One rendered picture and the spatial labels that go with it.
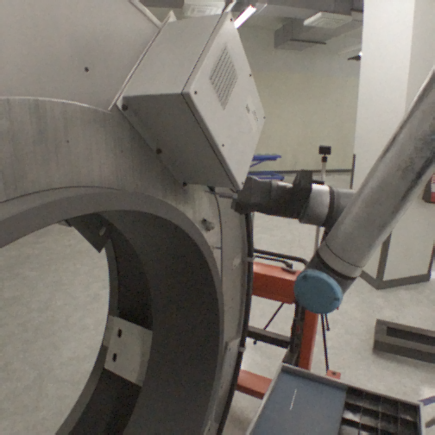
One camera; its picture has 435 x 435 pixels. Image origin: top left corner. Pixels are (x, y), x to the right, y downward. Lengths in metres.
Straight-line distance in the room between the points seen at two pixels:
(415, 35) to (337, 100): 7.77
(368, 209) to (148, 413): 0.78
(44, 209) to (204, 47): 0.31
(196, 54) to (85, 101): 0.17
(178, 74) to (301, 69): 9.99
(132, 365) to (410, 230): 3.04
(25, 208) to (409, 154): 0.50
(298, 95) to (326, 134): 1.55
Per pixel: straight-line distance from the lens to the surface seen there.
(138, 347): 1.05
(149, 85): 0.49
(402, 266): 3.72
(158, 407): 1.00
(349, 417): 1.35
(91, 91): 0.47
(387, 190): 0.54
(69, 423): 1.29
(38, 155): 0.41
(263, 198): 0.66
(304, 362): 1.69
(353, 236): 0.57
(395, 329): 2.83
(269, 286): 1.52
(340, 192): 0.70
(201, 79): 0.46
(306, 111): 10.44
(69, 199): 0.38
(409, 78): 3.29
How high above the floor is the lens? 1.65
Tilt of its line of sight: 17 degrees down
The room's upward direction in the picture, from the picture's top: straight up
